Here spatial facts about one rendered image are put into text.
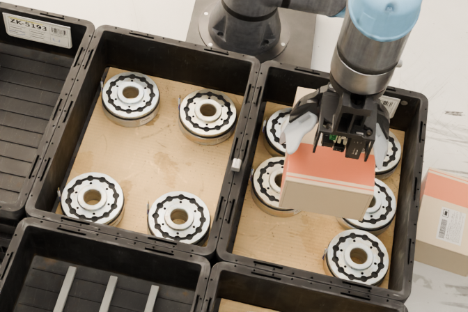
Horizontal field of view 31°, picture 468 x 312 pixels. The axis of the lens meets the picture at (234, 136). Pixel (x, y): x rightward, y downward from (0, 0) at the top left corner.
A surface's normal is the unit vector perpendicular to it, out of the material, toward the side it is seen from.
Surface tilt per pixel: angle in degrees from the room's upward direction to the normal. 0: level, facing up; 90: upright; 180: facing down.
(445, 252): 90
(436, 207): 0
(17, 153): 0
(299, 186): 90
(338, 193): 90
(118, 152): 0
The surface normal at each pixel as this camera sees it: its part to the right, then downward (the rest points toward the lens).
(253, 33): 0.18, 0.59
